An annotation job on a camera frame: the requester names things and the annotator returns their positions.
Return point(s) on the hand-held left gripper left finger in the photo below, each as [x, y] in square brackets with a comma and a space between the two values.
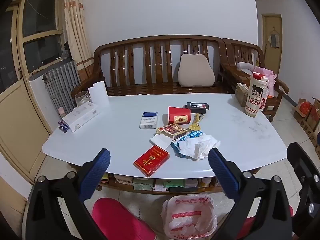
[96, 172]

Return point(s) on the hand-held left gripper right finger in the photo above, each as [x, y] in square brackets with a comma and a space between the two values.
[222, 172]

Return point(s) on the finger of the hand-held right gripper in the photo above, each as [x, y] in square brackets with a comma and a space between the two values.
[308, 170]

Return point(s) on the white plastic bag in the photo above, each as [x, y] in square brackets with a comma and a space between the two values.
[200, 146]

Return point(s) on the blue and white packet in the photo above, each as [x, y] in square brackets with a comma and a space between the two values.
[183, 136]

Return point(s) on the red cigarette pack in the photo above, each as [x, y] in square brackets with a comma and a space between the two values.
[151, 160]

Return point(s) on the yellow snack wrapper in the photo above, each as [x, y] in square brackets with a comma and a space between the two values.
[196, 122]

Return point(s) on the bin with plastic bag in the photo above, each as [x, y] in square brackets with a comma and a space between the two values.
[187, 217]

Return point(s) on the colourful playing card box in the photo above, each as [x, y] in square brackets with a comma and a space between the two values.
[172, 130]

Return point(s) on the white paper scrap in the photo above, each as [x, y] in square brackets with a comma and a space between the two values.
[161, 141]

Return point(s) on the black carton box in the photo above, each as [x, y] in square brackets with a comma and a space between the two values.
[198, 107]

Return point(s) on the red paper cup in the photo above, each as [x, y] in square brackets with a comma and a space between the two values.
[178, 113]

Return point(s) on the blue cigarette pack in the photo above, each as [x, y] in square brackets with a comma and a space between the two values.
[148, 120]

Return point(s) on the yellow lidded jar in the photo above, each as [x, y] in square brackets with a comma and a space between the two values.
[205, 182]

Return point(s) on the brown printed carton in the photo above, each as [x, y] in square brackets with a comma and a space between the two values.
[123, 180]

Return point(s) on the grey small box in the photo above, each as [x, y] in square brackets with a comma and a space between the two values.
[190, 183]

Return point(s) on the green wet wipes pack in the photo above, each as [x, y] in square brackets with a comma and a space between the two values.
[142, 184]

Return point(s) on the green packet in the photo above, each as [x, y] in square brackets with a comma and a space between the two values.
[175, 183]

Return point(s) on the open cardboard box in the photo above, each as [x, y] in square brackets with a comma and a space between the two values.
[298, 116]

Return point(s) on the small purple packets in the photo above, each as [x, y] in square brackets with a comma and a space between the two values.
[63, 126]

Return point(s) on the long white box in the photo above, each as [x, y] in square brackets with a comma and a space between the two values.
[80, 116]

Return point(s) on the red plastic bag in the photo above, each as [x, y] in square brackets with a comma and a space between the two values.
[306, 108]

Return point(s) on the pink and white box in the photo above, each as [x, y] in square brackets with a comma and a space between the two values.
[158, 186]

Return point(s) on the glass mug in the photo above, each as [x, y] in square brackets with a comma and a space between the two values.
[82, 98]

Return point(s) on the white paper towel roll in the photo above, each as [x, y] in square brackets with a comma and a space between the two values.
[98, 95]

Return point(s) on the small cardboard box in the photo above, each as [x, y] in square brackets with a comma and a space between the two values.
[241, 93]

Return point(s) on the tall cartoon print bottle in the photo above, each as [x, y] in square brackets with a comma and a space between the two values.
[255, 97]

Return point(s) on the small spray bottle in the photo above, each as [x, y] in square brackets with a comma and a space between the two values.
[265, 95]

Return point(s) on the cream framed balcony door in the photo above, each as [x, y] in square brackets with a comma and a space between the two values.
[22, 120]

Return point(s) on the grey cast iron radiator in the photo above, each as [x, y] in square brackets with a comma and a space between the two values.
[62, 82]

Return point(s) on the pink plastic bag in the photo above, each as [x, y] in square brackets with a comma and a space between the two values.
[270, 80]

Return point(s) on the beige back cushion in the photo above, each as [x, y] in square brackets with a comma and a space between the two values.
[196, 72]

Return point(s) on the grey neck pillow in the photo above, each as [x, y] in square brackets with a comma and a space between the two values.
[246, 66]

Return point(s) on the yellow interior door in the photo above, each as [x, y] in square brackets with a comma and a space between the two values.
[271, 60]

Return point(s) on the wooden armchair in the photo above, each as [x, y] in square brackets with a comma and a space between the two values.
[250, 47]

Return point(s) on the hanging door organiser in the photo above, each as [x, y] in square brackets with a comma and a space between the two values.
[274, 38]

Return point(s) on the beige curtain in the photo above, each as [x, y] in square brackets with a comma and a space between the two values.
[77, 30]

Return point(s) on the wooden slatted sofa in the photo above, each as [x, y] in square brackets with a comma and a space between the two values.
[155, 41]

